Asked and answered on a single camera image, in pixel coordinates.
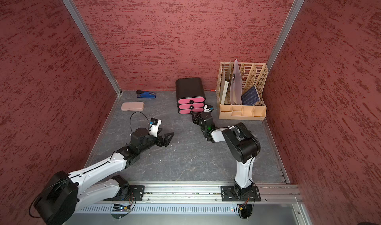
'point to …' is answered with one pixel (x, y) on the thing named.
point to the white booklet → (224, 92)
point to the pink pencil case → (133, 106)
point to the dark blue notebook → (251, 97)
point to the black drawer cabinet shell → (189, 88)
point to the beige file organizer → (253, 78)
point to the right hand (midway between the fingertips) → (194, 116)
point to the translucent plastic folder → (236, 85)
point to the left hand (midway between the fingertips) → (167, 134)
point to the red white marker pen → (213, 90)
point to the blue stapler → (142, 94)
